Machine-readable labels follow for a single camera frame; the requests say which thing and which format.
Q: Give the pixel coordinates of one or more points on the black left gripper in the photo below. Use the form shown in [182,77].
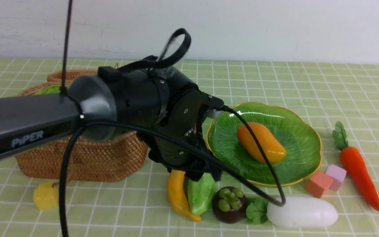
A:
[183,122]

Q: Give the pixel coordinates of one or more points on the yellow toy banana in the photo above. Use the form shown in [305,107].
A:
[177,197]

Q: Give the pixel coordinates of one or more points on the light green toy gourd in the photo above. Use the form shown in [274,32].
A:
[200,194]

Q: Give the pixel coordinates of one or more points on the orange toy mango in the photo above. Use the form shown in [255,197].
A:
[274,151]

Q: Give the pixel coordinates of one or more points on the dark purple toy mangosteen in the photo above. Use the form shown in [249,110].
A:
[229,205]

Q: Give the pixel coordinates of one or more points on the white toy radish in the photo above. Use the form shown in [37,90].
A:
[298,212]

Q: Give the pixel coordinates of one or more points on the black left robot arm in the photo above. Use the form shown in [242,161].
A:
[163,105]

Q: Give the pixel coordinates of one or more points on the woven rattan basket green lining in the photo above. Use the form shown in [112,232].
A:
[110,161]

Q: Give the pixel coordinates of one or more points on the green leaf-shaped glass plate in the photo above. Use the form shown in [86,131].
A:
[302,144]

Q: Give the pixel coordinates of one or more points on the woven rattan basket lid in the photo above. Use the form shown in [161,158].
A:
[71,75]

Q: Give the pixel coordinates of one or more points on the coral orange foam cube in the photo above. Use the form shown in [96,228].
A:
[318,184]

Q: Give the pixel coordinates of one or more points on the pink foam cube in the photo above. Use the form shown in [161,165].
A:
[338,175]

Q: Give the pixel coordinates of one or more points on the orange toy carrot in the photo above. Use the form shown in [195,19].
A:
[353,162]

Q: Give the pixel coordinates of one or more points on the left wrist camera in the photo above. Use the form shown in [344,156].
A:
[214,106]

